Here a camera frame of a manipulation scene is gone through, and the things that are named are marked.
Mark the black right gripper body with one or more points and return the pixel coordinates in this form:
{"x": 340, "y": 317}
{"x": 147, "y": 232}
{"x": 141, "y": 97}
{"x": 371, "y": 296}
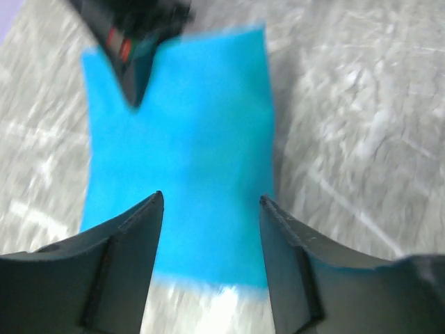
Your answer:
{"x": 137, "y": 20}

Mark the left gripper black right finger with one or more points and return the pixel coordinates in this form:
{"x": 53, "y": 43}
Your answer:
{"x": 317, "y": 285}

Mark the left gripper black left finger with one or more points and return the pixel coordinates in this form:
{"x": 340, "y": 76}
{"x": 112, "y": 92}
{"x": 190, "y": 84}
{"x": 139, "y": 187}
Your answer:
{"x": 94, "y": 282}

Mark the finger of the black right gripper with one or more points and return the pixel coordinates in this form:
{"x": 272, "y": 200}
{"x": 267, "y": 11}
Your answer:
{"x": 132, "y": 61}

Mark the teal polo shirt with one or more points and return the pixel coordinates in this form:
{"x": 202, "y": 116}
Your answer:
{"x": 203, "y": 136}

